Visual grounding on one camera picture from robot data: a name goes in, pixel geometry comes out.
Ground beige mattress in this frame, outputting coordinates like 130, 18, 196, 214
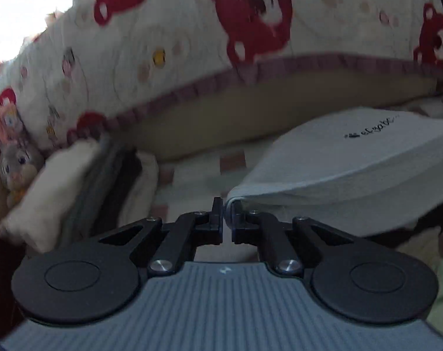
128, 66, 442, 162

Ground bear print quilt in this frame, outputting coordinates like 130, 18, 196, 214
0, 0, 443, 151

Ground grey folded cloth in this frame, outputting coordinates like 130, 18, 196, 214
65, 135, 121, 250

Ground pink plush toy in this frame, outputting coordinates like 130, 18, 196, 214
0, 101, 24, 144

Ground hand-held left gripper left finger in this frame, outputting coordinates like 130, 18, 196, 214
97, 197, 224, 278

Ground white folded cloth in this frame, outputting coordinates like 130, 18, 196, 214
0, 140, 102, 254

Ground light grey printed t-shirt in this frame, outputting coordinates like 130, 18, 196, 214
224, 107, 443, 235

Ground dark folded cloth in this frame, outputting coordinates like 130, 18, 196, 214
105, 149, 142, 235

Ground checked bed sheet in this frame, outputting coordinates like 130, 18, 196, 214
146, 93, 443, 264

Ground grey bunny plush toy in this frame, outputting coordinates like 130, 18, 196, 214
0, 142, 44, 207

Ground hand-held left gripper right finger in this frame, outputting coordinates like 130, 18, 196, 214
231, 201, 357, 277

